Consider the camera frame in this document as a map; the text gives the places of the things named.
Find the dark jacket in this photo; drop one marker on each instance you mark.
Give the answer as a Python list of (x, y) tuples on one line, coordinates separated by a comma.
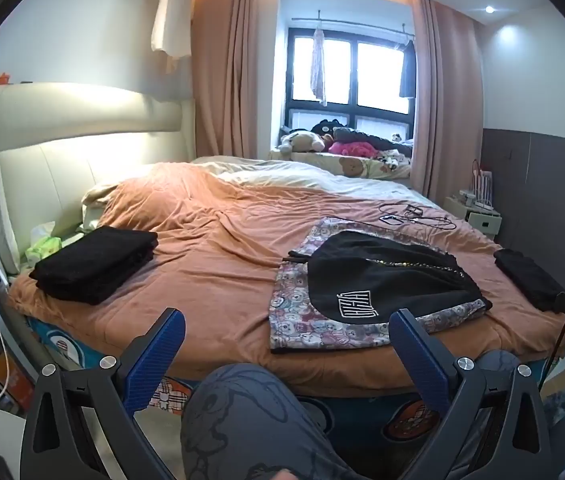
[(372, 139)]

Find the green tissue pack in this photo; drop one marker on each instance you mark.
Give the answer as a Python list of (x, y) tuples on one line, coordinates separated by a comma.
[(42, 247)]

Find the bear print cushion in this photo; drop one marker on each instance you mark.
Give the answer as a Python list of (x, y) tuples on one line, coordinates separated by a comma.
[(357, 165)]

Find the pink hanging garment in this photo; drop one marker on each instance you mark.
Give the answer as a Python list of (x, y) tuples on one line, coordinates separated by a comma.
[(318, 67)]

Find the cartoon print bed sheet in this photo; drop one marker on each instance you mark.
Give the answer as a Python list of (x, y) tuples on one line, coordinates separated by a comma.
[(362, 410)]

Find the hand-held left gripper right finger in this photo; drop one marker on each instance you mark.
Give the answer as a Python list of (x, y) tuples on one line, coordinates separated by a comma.
[(420, 360)]

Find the pink curtain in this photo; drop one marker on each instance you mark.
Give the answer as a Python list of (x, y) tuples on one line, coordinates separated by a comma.
[(232, 70), (445, 100)]

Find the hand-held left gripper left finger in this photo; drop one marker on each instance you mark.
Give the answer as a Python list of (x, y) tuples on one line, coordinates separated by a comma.
[(155, 360)]

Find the thick folded black pants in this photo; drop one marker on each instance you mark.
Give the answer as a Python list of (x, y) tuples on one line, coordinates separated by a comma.
[(95, 262)]

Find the black hanging garment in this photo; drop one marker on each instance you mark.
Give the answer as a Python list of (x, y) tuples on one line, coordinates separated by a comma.
[(408, 70)]

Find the pink fluffy cloth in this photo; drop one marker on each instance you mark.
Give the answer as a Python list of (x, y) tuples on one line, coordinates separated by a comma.
[(352, 149)]

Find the black pants with bear-print lining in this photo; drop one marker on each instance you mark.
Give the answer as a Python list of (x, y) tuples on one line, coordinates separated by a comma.
[(387, 280)]

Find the metal clothes rod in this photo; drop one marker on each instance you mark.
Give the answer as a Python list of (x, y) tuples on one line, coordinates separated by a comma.
[(352, 22)]

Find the orange box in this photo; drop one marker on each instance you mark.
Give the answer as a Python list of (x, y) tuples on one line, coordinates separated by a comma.
[(12, 385)]

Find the black plush toy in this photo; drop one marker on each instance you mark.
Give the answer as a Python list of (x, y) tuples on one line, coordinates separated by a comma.
[(330, 126)]

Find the white nightstand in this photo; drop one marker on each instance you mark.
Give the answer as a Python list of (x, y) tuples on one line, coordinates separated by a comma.
[(479, 220)]

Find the orange blanket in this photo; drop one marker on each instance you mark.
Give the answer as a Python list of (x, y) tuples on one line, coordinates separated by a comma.
[(212, 255)]

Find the white hanging cloth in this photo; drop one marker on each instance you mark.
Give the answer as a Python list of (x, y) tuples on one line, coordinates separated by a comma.
[(172, 20)]

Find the cream padded headboard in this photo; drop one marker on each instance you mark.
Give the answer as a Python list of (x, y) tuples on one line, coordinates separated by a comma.
[(92, 130)]

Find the small panda plush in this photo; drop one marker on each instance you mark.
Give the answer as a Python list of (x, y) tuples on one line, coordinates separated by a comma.
[(396, 136)]

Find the black framed window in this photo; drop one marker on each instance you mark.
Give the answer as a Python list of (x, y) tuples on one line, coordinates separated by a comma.
[(380, 75)]

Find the white duvet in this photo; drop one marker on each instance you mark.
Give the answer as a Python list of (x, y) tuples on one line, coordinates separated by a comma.
[(287, 175)]

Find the white plush dog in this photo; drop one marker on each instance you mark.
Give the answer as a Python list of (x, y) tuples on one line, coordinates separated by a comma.
[(300, 141)]

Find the flat folded black pants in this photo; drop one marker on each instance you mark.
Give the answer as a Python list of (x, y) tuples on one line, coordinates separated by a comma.
[(532, 277)]

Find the cream pillow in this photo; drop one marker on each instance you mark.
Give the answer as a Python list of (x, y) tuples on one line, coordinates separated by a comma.
[(100, 200)]

